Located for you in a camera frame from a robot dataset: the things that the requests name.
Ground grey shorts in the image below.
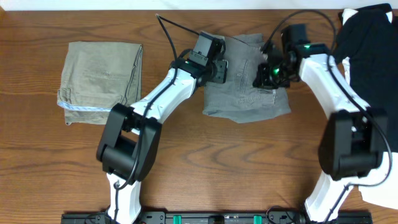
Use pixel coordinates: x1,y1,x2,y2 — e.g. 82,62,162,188
203,34,291,123

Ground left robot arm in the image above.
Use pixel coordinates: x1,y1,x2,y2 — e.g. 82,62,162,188
96,49,228,223

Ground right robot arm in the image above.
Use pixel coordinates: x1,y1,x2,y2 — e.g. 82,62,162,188
253,41,396,223

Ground black garment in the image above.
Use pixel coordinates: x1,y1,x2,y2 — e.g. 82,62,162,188
333,4,397,152

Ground folded khaki shorts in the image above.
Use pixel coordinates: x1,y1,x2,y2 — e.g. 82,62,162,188
57,41,143,125

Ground white garment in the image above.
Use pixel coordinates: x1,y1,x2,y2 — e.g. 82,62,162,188
341,9,397,210

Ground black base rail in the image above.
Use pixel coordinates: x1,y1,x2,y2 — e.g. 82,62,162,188
60,210,373,224

